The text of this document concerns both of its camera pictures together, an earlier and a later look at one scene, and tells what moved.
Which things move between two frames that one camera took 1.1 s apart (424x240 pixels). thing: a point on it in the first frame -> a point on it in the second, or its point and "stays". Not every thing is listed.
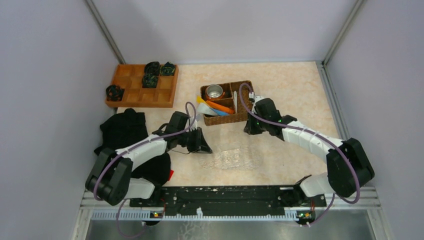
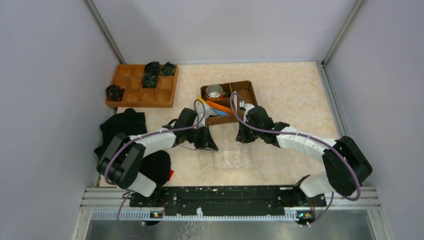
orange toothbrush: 219,107 stays
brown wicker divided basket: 222,103 stays
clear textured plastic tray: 233,158 stays
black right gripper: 253,122 -> 244,129
